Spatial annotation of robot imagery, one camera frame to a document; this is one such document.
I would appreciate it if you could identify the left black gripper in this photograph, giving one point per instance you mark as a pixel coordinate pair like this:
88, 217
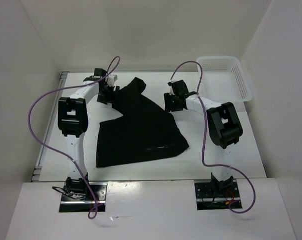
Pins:
113, 97

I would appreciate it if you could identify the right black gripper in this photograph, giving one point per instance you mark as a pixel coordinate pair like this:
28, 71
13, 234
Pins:
168, 106

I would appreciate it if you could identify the black shorts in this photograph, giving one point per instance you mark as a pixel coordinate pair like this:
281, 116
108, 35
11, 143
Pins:
143, 133

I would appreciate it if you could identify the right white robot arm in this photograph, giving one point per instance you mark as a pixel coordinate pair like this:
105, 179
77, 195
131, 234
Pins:
222, 128

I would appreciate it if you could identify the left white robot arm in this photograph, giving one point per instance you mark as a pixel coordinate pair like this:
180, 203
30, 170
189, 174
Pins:
73, 123

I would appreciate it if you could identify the white perforated plastic basket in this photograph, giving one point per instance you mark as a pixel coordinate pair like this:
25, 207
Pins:
223, 79

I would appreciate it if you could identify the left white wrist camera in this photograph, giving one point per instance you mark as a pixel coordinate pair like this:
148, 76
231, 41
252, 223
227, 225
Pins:
111, 79

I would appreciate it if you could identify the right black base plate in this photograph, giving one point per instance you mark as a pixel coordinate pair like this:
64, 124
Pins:
206, 199

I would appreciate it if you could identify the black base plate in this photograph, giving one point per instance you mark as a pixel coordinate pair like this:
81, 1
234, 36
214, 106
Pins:
82, 204
206, 199

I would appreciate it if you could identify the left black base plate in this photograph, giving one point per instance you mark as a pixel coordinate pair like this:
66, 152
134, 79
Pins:
82, 204

